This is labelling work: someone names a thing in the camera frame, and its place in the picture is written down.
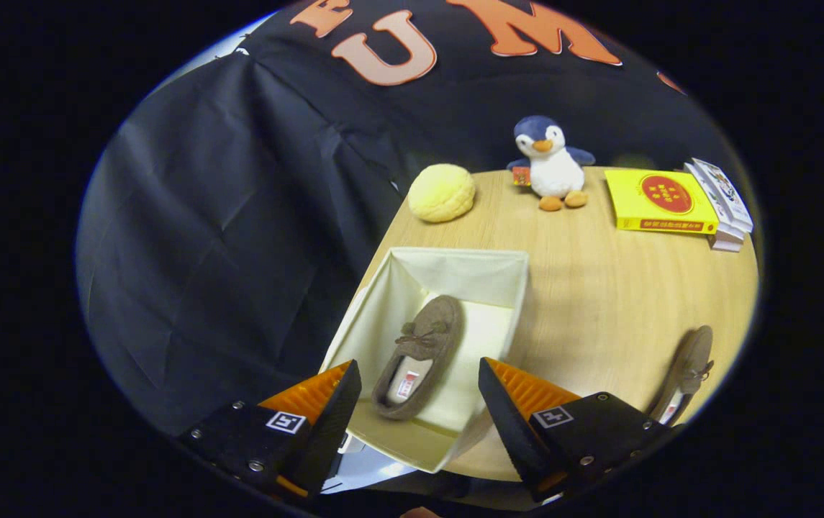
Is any beige fabric storage box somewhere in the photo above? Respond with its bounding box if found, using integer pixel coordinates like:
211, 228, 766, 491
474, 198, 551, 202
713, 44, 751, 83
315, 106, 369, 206
320, 247, 530, 473

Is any penguin plush toy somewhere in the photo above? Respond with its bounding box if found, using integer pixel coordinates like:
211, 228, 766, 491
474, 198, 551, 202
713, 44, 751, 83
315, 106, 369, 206
506, 116, 596, 212

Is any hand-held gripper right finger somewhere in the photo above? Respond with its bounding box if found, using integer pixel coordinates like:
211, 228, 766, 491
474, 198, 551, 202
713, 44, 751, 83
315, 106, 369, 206
478, 358, 671, 503

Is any yellow bread plush toy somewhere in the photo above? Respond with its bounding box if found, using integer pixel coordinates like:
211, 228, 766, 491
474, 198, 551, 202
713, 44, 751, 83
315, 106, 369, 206
408, 164, 476, 223

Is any white illustrated book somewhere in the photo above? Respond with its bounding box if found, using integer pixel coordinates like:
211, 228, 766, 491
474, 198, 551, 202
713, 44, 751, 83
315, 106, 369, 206
692, 158, 754, 232

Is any brown suede shoe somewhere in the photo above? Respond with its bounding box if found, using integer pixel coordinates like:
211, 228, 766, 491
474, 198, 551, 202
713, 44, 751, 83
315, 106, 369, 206
372, 295, 464, 421
646, 325, 715, 427

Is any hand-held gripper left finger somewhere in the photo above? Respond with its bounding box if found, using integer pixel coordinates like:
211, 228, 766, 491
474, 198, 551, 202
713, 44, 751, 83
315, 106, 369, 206
180, 360, 362, 499

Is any yellow book with red circle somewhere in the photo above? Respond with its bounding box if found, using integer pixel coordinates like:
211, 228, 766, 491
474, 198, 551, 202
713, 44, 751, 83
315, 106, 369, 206
605, 169, 720, 235

